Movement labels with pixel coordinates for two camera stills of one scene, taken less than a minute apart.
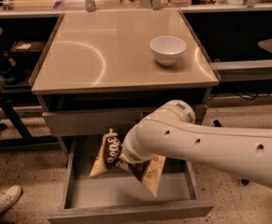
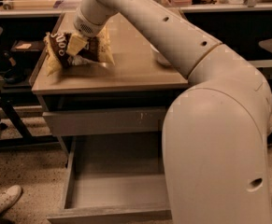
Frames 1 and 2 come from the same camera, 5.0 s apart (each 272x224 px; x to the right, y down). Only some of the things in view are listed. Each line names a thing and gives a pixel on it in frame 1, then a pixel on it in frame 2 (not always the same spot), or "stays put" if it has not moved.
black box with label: (28, 46) stays put
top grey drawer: (93, 121) stays put
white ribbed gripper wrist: (132, 152) → (85, 26)
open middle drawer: (121, 197) stays put
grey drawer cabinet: (109, 70) stays put
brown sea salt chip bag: (149, 171) → (58, 58)
